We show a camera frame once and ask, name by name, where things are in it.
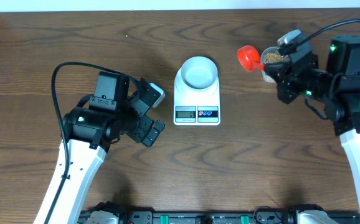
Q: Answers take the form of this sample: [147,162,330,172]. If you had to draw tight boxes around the white digital kitchen scale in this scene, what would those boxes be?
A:
[173,68,221,126]

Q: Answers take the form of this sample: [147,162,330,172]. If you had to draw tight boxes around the grey plastic bowl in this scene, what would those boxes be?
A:
[180,56,219,91]

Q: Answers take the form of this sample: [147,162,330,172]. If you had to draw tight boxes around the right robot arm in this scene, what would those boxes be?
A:
[264,34,360,211]

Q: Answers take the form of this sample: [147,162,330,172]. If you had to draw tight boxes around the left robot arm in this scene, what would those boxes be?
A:
[34,71,165,223]

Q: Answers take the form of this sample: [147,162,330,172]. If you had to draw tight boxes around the soybeans in container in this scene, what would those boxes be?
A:
[263,52,289,64]

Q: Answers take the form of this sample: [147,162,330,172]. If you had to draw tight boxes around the clear plastic bean container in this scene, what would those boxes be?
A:
[260,47,289,83]

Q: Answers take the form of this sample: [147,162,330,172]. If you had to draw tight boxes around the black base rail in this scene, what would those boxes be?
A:
[76,201,360,224]

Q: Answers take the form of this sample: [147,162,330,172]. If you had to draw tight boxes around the red measuring scoop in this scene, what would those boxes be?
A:
[237,45,264,72]

